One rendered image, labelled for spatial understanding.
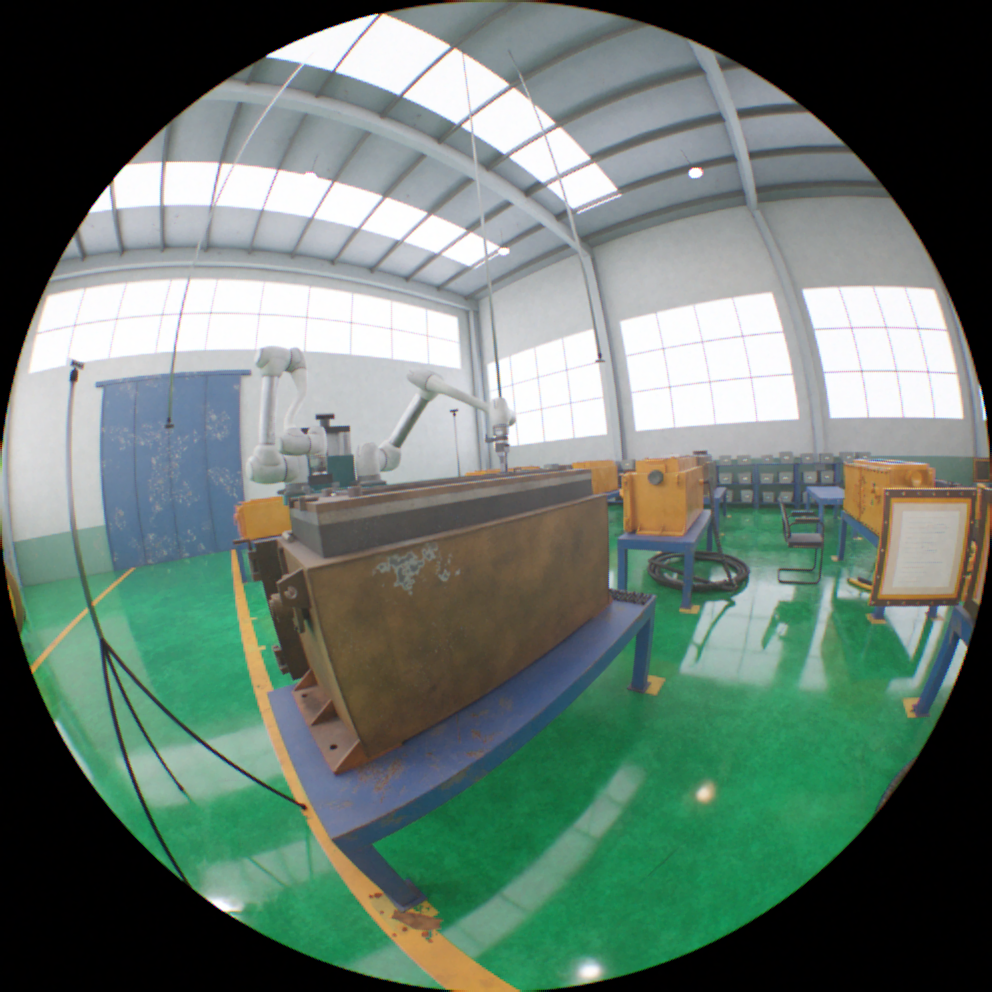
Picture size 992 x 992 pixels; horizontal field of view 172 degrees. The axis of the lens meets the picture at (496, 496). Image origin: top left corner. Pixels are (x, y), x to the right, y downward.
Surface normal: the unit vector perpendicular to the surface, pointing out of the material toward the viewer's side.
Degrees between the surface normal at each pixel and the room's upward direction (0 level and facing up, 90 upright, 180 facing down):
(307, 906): 0
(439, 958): 0
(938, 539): 90
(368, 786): 0
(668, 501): 90
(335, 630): 90
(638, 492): 90
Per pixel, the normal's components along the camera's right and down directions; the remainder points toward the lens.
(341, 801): -0.09, -0.99
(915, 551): -0.72, 0.12
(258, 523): 0.70, 0.00
